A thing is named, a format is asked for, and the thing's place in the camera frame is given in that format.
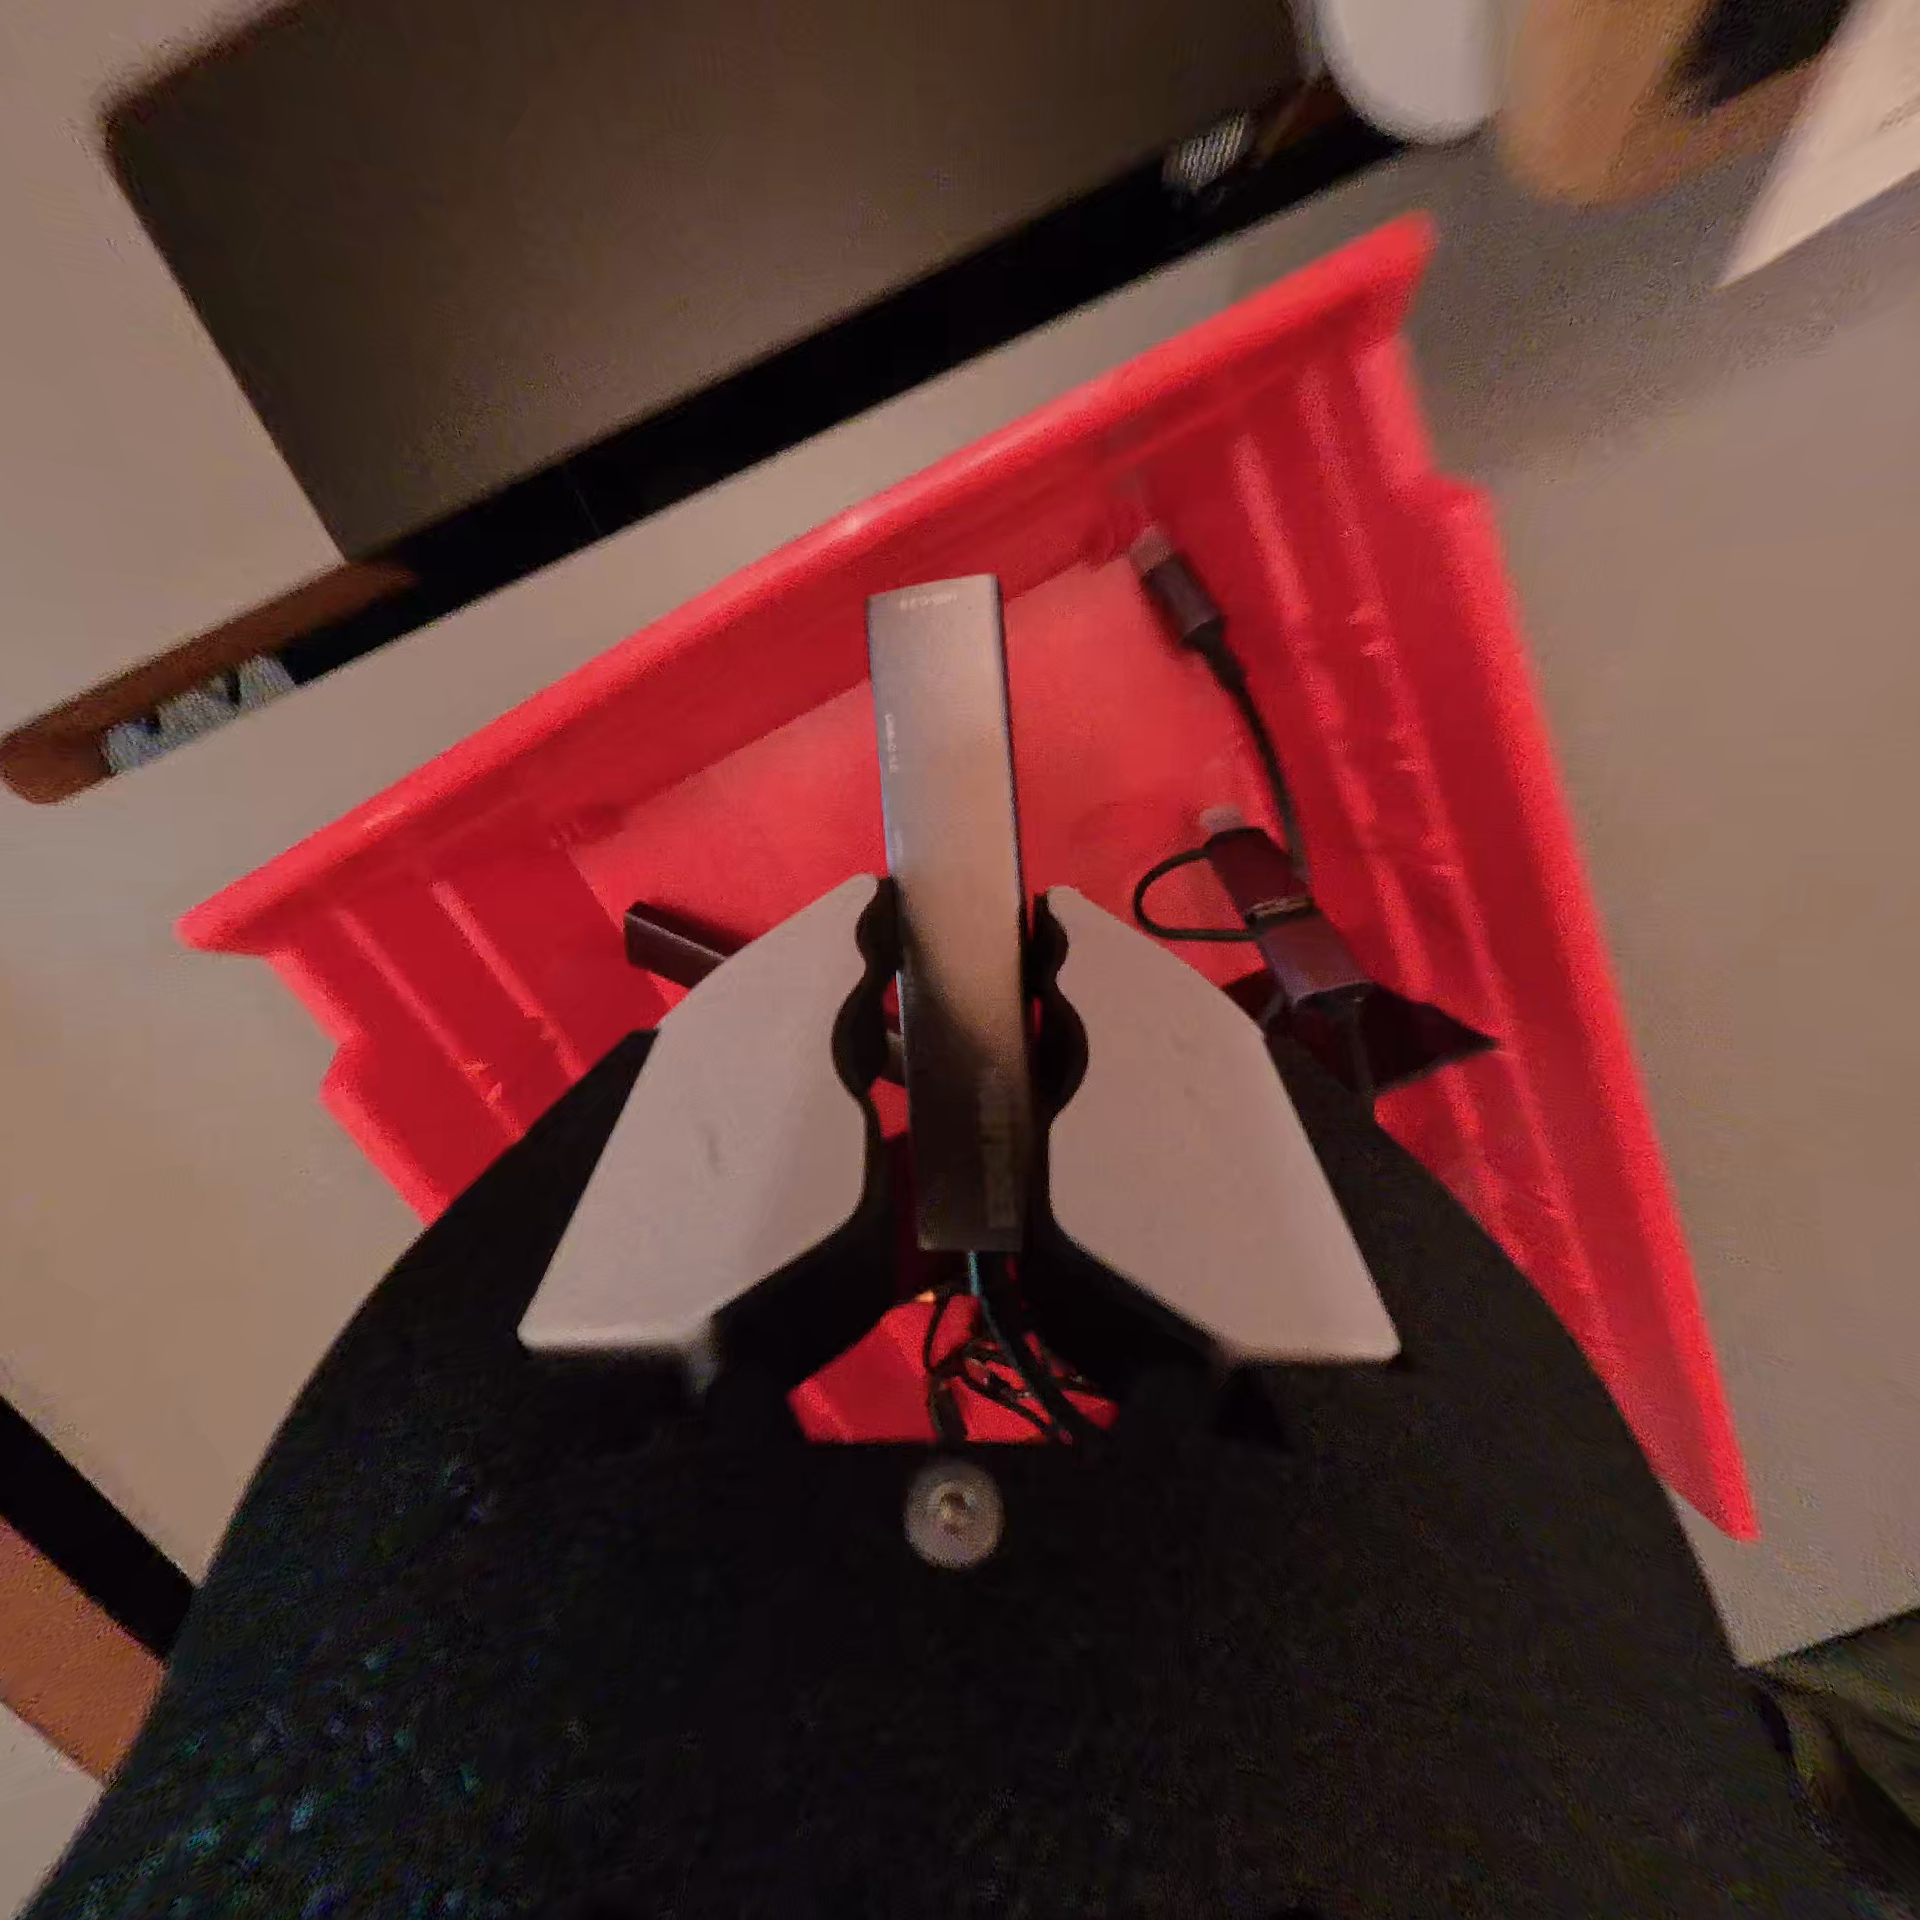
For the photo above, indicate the white box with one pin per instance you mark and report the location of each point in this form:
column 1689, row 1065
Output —
column 1839, row 135

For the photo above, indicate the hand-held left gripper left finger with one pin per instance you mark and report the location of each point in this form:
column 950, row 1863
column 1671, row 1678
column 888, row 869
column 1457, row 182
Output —
column 721, row 1141

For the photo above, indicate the grey usb adapter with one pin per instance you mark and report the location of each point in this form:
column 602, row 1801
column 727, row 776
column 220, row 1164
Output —
column 1305, row 960

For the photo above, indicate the red plastic bin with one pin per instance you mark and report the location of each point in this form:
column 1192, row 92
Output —
column 840, row 705

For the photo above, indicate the small dark usb hub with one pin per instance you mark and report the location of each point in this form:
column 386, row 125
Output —
column 674, row 944

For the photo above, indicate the dark grey usb hub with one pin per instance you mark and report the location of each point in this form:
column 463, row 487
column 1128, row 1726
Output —
column 954, row 839

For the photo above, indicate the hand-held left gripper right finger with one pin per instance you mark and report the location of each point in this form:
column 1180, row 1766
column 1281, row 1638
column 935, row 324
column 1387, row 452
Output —
column 1200, row 1172

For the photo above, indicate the brown wooden chair part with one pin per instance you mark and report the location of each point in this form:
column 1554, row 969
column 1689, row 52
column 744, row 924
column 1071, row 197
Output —
column 194, row 681

